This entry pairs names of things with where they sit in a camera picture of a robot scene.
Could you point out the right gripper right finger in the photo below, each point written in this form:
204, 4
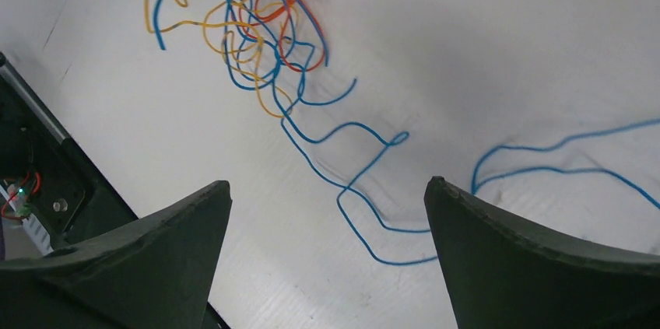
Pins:
504, 271

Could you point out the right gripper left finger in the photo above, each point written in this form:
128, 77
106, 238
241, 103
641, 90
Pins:
155, 272

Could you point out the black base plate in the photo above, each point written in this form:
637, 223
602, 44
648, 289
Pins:
71, 197

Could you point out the right white cable duct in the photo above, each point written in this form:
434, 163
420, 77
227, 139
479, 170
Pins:
22, 233

